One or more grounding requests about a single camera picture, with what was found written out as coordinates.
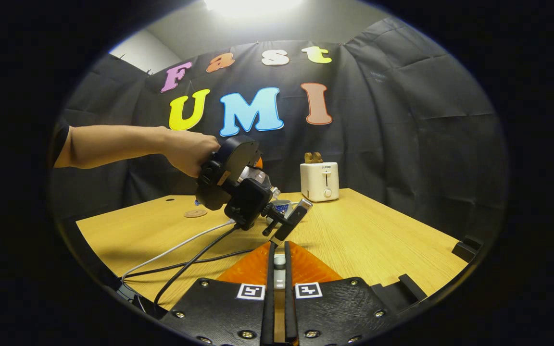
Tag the black backdrop cloth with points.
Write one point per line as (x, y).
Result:
(402, 144)

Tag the white toaster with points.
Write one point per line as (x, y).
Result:
(319, 182)

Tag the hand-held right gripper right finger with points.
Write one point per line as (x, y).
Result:
(288, 288)

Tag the black plastic bracket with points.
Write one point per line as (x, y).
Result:
(464, 251)

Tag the black shirt sleeve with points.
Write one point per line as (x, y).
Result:
(60, 142)

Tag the clear plastic water bottle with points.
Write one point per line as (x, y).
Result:
(258, 178)

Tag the round coaster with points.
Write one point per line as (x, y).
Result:
(195, 213)

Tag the ceiling light panel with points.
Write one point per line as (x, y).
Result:
(253, 5)

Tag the white blue-flowered teacup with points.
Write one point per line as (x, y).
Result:
(283, 206)

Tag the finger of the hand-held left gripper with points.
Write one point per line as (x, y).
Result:
(291, 221)
(259, 162)

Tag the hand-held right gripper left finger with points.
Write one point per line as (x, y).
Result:
(271, 288)

